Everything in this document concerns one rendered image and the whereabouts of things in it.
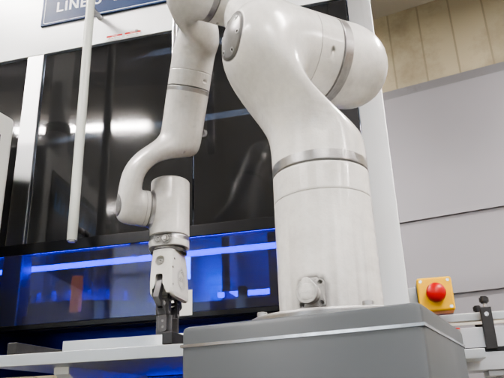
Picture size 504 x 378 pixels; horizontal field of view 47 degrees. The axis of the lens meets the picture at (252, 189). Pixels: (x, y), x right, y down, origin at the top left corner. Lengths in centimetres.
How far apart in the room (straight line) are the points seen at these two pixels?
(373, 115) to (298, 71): 76
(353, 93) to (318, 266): 27
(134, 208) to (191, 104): 24
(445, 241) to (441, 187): 33
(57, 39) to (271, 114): 125
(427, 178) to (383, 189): 228
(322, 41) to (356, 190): 20
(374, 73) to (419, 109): 304
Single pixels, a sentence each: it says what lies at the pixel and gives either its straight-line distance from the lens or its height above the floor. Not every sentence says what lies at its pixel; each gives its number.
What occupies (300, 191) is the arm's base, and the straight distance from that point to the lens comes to 68.
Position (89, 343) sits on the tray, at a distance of 120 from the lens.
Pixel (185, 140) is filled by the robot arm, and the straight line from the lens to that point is 122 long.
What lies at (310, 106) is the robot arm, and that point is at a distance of 71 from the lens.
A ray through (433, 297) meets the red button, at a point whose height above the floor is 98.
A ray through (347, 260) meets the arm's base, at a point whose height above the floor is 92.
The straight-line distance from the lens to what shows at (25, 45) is 196.
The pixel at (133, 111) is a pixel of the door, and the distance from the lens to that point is 166.
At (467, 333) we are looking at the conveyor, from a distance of 142.
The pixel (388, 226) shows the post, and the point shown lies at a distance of 135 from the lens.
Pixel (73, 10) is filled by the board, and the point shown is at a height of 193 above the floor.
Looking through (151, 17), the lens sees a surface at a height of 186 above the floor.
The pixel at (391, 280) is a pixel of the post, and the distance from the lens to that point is 132.
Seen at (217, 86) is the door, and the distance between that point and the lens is 160.
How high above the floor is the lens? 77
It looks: 21 degrees up
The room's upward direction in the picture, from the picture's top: 2 degrees counter-clockwise
